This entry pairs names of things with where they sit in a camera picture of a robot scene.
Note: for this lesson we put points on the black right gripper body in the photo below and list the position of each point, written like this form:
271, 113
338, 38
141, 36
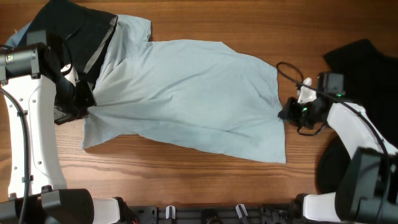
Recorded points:
302, 114

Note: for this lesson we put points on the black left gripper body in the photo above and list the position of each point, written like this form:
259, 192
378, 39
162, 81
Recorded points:
73, 102

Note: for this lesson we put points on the light blue t-shirt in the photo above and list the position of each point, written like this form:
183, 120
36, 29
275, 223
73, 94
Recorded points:
191, 93

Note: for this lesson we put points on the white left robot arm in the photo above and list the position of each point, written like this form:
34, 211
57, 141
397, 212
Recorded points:
41, 92

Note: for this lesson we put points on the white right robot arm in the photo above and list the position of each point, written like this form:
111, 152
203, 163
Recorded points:
367, 192

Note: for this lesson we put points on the black clothes pile right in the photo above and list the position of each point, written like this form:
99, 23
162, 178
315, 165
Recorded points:
370, 80

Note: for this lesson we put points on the black folded garment on stack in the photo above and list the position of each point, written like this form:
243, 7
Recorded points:
87, 32

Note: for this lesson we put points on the blue denim folded jeans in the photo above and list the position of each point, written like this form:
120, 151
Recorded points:
14, 40

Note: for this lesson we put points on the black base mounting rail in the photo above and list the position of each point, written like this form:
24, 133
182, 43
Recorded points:
264, 214

